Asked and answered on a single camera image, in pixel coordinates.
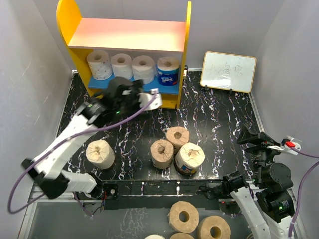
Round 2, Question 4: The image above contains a white patterned roll on shelf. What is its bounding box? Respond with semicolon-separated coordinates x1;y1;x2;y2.
86;50;113;80

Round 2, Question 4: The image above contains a brown tape roll, bottom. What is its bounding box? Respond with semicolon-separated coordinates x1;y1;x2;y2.
169;233;194;239

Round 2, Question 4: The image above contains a brown wrapped roll,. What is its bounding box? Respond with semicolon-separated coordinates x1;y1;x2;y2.
166;126;190;154
150;139;174;169

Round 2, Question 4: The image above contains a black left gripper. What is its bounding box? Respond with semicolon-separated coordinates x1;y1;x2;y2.
115;80;151;120

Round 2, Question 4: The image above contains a whiteboard with yellow frame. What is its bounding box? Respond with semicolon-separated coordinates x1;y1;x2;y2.
200;51;257;93

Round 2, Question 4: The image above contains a cream wrapped roll, left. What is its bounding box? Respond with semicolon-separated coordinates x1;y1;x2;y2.
85;140;115;170

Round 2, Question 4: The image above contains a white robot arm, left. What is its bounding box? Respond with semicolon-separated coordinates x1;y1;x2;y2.
21;77;144;199

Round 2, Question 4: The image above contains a white roll, bottom edge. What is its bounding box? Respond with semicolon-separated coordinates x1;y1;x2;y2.
145;235;165;239

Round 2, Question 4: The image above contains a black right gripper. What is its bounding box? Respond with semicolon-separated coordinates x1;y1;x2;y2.
236;124;284;185

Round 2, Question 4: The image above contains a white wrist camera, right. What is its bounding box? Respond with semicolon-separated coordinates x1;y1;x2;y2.
267;135;302;155

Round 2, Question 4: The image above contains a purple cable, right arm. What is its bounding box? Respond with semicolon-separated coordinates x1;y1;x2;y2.
288;146;319;239

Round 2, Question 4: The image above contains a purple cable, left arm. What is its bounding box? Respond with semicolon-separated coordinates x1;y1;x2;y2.
6;92;159;214

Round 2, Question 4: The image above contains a beige wrapped roll, dark label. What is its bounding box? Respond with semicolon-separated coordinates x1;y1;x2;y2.
174;142;205;175

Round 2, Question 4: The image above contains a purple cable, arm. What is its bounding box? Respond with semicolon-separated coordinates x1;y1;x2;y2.
288;146;319;239
6;92;159;214

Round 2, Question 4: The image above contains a white toilet paper roll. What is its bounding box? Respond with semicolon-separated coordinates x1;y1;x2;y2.
132;55;156;84

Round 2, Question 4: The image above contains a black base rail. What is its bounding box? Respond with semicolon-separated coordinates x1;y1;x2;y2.
74;179;242;212

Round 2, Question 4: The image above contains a brown tape roll, upper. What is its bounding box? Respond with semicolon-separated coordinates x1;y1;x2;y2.
168;201;199;234

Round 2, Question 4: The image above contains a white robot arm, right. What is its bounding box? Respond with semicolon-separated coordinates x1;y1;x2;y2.
221;125;301;239

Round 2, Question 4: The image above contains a brown tape roll,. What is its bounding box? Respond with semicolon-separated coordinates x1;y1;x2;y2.
169;233;194;239
197;216;231;239
168;201;199;234

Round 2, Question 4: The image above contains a brown tape roll, right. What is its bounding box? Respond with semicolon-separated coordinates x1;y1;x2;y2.
197;216;231;239

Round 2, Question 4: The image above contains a yellow shelf with coloured boards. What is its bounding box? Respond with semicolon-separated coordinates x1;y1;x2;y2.
56;0;192;109

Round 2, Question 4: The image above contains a brown wrapped roll, back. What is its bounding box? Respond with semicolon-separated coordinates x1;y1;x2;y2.
166;126;190;154

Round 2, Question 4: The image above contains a brown wrapped roll, front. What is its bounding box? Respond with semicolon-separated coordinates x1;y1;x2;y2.
150;139;174;169

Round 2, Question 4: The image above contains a blue toilet paper roll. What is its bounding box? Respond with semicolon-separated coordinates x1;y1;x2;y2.
157;57;179;86

